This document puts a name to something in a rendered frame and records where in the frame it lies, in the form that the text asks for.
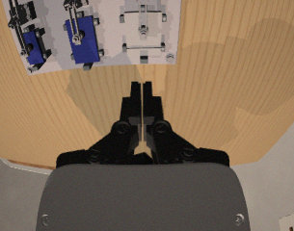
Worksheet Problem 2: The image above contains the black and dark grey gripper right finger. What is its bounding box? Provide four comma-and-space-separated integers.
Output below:
143, 81, 229, 166

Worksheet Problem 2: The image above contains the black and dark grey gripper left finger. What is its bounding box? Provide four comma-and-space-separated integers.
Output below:
56, 82, 142, 168

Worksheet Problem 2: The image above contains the blue flat plate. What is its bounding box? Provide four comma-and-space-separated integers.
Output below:
23, 28, 47, 65
65, 15, 100, 64

